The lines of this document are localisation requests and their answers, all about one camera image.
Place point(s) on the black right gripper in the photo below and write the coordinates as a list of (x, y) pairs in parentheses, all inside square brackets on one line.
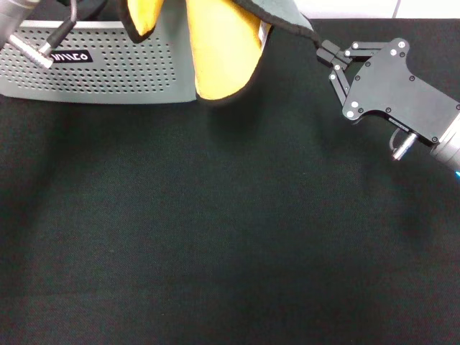
[(395, 90)]

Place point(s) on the yellow and grey towel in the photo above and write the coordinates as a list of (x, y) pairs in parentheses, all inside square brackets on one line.
[(223, 54)]

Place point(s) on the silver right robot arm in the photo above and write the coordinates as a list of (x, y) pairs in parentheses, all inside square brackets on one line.
[(449, 151)]

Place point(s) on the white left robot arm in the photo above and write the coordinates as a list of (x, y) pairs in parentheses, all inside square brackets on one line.
[(12, 16)]

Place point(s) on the grey perforated plastic storage box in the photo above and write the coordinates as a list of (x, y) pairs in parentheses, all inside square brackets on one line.
[(125, 72)]

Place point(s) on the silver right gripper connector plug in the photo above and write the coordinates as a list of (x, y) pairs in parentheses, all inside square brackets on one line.
[(404, 147)]

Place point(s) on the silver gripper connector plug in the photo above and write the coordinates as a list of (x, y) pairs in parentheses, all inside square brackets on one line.
[(404, 147), (30, 50)]

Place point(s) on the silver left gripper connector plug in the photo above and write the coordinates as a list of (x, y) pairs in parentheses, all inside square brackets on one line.
[(30, 50)]

